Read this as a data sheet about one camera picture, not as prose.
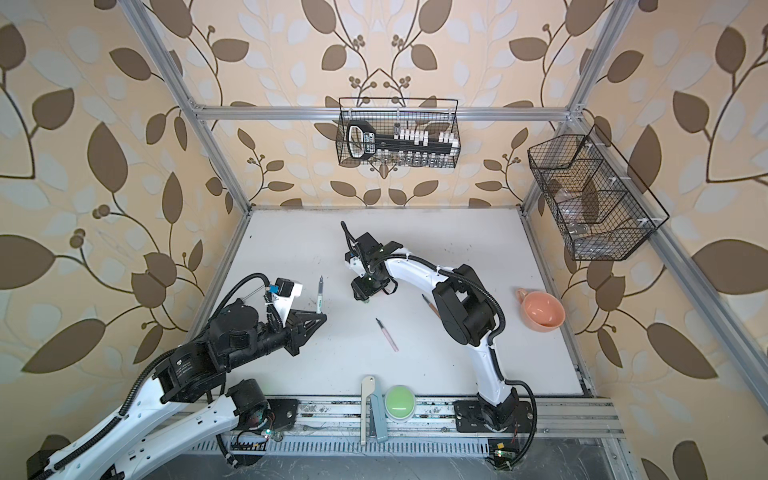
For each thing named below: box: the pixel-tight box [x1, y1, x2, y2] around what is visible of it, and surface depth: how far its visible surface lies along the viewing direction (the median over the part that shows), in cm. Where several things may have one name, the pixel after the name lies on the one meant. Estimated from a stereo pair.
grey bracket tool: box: [361, 376, 389, 445], surface depth 74 cm
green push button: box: [384, 385, 416, 422], surface depth 76 cm
